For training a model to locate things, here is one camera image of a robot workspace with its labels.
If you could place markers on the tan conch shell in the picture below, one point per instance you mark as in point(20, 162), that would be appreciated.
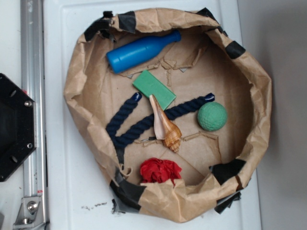
point(164, 129)

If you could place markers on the brown paper bin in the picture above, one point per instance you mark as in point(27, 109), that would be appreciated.
point(205, 66)

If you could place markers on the green rectangular block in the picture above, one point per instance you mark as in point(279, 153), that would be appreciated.
point(148, 84)

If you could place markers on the red crumpled paper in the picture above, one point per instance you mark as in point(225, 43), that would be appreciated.
point(156, 170)

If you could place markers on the green dimpled ball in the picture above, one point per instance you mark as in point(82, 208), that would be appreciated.
point(212, 116)

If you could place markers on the blue plastic bottle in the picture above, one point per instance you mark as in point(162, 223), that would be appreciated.
point(139, 51)

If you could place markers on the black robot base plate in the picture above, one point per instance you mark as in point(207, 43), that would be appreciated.
point(17, 127)

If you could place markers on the metal corner bracket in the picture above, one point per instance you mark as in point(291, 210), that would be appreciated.
point(30, 215)

